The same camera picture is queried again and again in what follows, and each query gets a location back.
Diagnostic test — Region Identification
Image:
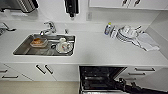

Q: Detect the white plate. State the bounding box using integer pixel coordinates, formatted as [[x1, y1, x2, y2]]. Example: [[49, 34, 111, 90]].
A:
[[54, 41, 74, 54]]

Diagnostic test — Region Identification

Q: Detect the wire dish rack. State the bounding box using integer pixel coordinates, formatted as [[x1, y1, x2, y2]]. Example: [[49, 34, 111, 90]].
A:
[[0, 22, 17, 36]]

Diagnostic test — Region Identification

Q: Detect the black soap dispenser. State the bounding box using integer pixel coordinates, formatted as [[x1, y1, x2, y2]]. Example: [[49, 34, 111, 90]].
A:
[[63, 0, 80, 19]]

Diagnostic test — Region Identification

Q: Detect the white dish cloth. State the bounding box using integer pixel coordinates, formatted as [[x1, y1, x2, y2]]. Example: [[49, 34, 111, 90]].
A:
[[136, 32, 161, 53]]

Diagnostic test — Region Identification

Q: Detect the chrome sink faucet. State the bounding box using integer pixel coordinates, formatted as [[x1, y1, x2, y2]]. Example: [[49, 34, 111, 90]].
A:
[[39, 20, 58, 37]]

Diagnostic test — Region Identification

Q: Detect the stack of white dishes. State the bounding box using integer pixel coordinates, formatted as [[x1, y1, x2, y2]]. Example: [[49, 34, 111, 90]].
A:
[[114, 24, 143, 44]]

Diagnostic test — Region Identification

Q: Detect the white wall cabinet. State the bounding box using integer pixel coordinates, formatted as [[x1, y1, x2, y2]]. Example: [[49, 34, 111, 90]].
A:
[[88, 0, 168, 10]]

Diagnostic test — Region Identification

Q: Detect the white base cabinet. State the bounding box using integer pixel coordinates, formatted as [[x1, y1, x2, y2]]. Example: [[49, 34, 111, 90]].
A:
[[0, 63, 168, 94]]

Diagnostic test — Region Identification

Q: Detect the steel paper towel dispenser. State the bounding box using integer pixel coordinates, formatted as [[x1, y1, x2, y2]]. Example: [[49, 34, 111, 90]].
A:
[[0, 0, 40, 14]]

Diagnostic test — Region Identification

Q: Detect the blue dish soap bottle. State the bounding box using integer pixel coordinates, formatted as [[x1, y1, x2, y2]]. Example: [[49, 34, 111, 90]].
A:
[[104, 22, 113, 37]]

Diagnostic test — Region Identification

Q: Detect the steel kitchen sink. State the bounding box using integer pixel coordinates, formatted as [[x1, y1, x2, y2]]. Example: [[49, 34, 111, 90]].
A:
[[12, 33, 77, 57]]

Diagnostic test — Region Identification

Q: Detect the white wall outlet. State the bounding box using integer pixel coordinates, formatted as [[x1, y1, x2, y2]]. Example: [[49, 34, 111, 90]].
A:
[[86, 12, 93, 21]]

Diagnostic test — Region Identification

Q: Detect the white cup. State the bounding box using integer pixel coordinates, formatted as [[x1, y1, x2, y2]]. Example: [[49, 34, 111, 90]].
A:
[[58, 37, 68, 48]]

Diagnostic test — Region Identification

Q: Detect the orange bowl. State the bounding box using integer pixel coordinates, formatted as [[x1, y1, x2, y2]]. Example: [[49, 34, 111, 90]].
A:
[[30, 37, 48, 49]]

